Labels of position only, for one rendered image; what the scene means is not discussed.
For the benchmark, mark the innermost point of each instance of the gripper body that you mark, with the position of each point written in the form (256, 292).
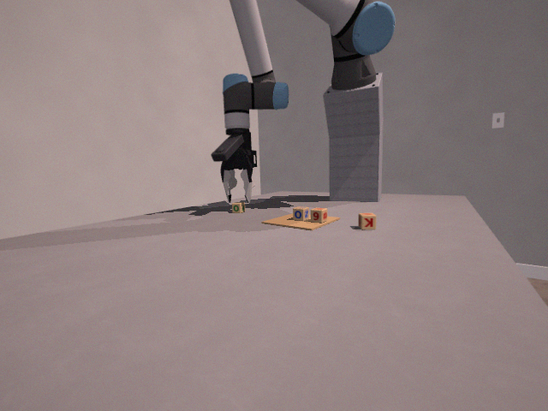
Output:
(237, 160)

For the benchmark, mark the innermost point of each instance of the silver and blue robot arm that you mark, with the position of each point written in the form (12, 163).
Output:
(364, 26)

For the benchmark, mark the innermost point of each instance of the tan flat mat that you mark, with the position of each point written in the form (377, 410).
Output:
(287, 221)

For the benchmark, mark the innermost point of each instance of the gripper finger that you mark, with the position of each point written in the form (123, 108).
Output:
(246, 176)
(229, 181)

